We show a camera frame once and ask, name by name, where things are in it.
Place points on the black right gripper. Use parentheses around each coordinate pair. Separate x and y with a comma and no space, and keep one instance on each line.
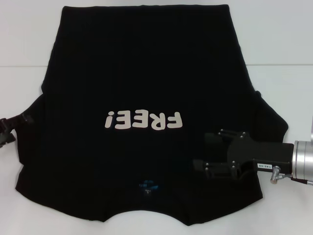
(259,154)

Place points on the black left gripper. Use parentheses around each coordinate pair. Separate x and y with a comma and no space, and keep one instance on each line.
(6,134)

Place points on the black shirt with FREE! print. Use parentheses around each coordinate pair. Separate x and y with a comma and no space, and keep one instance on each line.
(146,73)

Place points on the white and silver right arm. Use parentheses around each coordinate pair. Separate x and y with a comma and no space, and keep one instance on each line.
(303,159)

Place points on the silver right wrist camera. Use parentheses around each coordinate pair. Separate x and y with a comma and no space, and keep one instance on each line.
(311,128)

